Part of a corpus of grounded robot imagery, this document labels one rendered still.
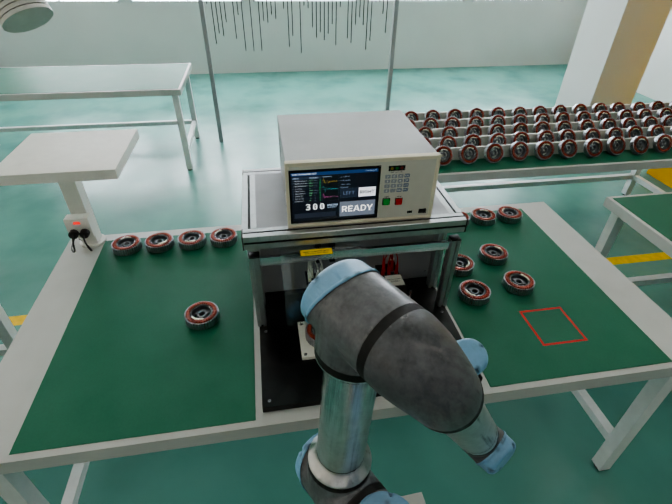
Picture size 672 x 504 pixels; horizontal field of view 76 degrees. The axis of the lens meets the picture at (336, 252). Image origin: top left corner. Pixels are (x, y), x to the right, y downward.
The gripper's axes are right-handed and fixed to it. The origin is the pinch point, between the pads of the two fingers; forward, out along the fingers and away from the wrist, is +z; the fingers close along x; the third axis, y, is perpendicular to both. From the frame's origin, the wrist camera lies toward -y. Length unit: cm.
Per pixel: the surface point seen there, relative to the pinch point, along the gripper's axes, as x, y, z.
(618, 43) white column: 279, -268, 130
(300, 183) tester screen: -29, -51, -19
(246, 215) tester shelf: -45, -52, -2
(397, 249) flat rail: 0.2, -36.5, -0.4
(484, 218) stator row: 57, -67, 45
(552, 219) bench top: 93, -65, 49
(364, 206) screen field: -10.2, -46.6, -11.0
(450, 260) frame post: 18.1, -32.9, 4.0
